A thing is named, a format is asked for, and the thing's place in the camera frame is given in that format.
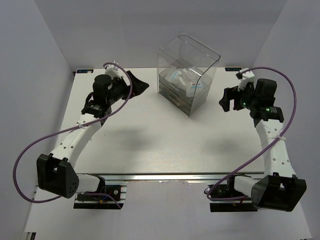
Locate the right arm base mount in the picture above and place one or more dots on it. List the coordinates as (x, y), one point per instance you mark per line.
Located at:
(229, 201)

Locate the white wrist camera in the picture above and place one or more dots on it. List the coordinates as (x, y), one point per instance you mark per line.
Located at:
(112, 67)
(245, 76)

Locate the blue table label left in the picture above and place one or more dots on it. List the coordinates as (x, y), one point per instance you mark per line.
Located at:
(84, 71)

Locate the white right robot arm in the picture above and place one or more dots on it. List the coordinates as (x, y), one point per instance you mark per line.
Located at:
(280, 188)

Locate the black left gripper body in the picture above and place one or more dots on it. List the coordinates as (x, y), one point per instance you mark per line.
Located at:
(120, 90)

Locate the clear packet blue label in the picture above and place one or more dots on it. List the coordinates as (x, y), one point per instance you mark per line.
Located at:
(186, 79)

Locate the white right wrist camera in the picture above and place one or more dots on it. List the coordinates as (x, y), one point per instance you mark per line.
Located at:
(245, 76)

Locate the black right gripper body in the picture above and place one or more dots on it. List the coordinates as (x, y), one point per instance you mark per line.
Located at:
(244, 98)

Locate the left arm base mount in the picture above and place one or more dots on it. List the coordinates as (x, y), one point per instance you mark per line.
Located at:
(110, 196)

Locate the blue table label right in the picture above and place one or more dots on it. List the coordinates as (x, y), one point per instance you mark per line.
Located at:
(232, 69)

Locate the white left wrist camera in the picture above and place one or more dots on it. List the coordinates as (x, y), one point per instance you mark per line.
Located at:
(112, 67)

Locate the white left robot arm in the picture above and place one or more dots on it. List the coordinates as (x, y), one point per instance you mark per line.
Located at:
(55, 171)

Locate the aluminium table edge rail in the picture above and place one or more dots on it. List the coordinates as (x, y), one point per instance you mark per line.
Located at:
(124, 178)

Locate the blue table label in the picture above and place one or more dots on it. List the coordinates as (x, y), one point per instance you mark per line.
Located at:
(232, 69)
(84, 71)

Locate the clear acrylic makeup organizer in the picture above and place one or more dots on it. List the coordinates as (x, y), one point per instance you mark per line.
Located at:
(181, 52)

